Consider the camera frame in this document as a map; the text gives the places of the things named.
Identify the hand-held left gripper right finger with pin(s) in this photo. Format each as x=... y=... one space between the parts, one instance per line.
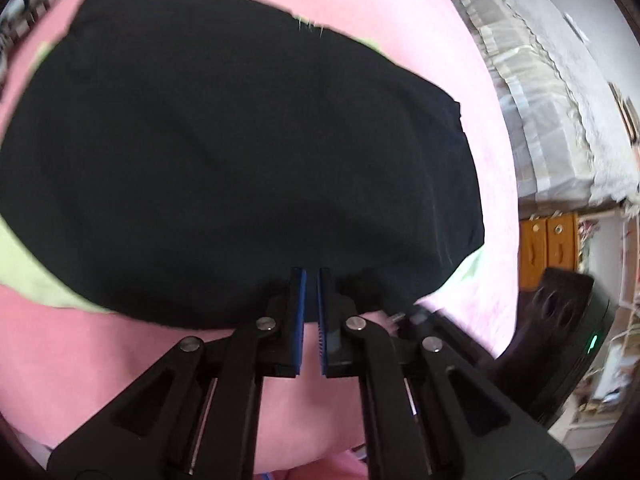
x=322 y=330

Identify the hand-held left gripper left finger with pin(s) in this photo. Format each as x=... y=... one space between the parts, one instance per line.
x=300 y=320

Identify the black white checkered cloth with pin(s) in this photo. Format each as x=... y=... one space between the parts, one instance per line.
x=30 y=0

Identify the black pants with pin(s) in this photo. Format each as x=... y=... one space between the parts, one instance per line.
x=225 y=135

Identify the light green cloth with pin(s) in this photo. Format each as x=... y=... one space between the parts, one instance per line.
x=30 y=270

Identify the white cluttered shelf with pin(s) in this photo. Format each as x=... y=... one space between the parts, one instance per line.
x=625 y=360

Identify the pink blanket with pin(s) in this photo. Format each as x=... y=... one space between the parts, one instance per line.
x=150 y=350

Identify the wooden drawer cabinet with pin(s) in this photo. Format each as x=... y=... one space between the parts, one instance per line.
x=555 y=250

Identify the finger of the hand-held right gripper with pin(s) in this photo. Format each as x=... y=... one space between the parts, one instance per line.
x=462 y=337

